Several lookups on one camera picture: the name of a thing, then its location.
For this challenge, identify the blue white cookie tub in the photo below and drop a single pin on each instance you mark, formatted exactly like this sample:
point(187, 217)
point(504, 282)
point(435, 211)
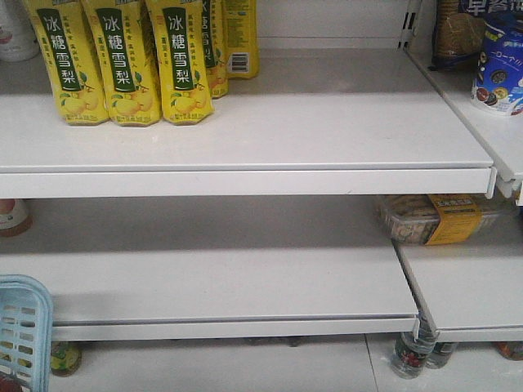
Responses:
point(497, 85)

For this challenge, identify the clear water bottle red label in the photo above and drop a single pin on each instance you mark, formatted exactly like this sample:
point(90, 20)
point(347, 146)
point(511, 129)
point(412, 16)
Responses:
point(410, 354)

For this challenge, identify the orange drink bottle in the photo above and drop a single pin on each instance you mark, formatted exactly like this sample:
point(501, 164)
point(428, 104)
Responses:
point(15, 217)

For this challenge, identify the orange bottle bottom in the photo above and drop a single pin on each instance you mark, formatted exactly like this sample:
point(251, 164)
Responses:
point(510, 349)

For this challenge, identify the yellow green tea bottle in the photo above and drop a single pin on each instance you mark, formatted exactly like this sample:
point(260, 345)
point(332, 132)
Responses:
point(66, 357)

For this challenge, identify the brown cracker package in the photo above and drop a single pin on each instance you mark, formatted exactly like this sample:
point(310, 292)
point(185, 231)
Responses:
point(459, 30)

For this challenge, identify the white metal shelving unit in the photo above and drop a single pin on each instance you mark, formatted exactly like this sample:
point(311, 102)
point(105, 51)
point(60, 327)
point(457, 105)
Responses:
point(242, 253)

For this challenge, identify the clear cracker tray yellow label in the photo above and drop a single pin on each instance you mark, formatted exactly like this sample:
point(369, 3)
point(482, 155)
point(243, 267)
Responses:
point(432, 219)

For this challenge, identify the white peach drink bottle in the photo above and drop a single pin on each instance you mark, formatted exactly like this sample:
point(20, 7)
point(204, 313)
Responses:
point(18, 41)

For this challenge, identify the light blue plastic basket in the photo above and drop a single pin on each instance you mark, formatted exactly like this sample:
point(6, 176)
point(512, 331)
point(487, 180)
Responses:
point(26, 324)

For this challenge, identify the yellow pear drink bottle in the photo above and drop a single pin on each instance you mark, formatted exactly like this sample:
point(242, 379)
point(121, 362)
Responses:
point(124, 43)
point(185, 93)
point(214, 47)
point(242, 54)
point(69, 53)

